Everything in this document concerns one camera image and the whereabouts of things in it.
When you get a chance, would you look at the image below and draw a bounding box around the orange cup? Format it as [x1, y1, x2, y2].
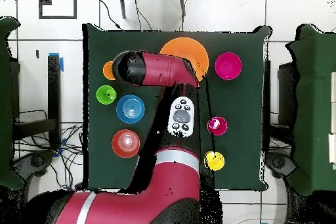
[102, 60, 116, 81]

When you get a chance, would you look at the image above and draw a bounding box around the large orange bowl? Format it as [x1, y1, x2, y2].
[159, 37, 210, 83]

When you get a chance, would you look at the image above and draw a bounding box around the light blue bowl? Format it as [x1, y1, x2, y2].
[115, 94, 146, 124]

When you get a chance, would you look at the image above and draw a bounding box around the camera tripod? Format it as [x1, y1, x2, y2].
[117, 0, 190, 20]

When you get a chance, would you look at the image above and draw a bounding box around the pink-red cup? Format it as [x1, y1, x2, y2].
[206, 116, 228, 136]

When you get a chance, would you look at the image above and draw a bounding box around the white panel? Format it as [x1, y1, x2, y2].
[327, 71, 336, 164]

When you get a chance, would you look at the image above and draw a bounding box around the small red-orange bowl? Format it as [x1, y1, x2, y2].
[111, 129, 141, 159]

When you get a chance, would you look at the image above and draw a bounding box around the dark green tablecloth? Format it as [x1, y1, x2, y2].
[82, 22, 271, 191]

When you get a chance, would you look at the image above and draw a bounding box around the black cable with plug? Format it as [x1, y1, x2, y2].
[94, 0, 123, 30]

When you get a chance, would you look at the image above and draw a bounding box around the blue tape piece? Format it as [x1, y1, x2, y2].
[48, 52, 64, 72]

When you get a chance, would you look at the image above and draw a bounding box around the tangle of cables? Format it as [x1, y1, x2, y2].
[12, 123, 85, 190]

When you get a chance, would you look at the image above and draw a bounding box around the dark grey pedestal base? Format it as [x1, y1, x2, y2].
[11, 150, 56, 179]
[264, 151, 299, 179]

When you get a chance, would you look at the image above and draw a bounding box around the yellow cup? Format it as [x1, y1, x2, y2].
[203, 150, 226, 171]

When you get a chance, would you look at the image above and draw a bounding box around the green cup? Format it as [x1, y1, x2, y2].
[96, 85, 117, 105]

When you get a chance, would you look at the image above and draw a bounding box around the black square frame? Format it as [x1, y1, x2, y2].
[38, 0, 77, 20]

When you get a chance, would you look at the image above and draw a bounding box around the pink-red bowl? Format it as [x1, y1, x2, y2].
[214, 52, 243, 81]

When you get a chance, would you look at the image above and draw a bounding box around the neighbouring green cloth table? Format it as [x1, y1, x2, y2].
[0, 16, 26, 190]
[285, 23, 336, 196]

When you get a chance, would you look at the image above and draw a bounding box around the black metal frame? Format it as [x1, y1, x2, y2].
[262, 59, 295, 146]
[11, 54, 62, 150]

